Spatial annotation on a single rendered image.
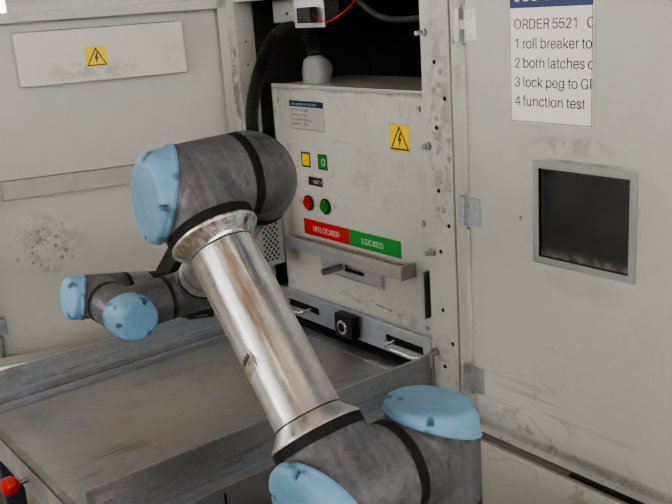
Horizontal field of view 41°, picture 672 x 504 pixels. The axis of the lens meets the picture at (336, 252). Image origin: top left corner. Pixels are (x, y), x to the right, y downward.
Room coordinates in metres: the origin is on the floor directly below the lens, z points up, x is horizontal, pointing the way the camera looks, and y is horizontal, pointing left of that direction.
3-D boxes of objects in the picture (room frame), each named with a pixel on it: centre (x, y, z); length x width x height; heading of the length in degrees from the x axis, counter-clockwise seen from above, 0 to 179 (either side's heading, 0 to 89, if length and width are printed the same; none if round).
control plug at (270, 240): (1.91, 0.15, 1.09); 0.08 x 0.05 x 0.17; 127
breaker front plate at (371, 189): (1.78, -0.03, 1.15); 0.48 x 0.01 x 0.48; 37
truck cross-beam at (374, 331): (1.79, -0.04, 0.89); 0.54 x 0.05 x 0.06; 37
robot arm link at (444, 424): (0.98, -0.10, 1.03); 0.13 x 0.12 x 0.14; 127
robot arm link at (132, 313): (1.38, 0.34, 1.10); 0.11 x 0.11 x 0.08; 37
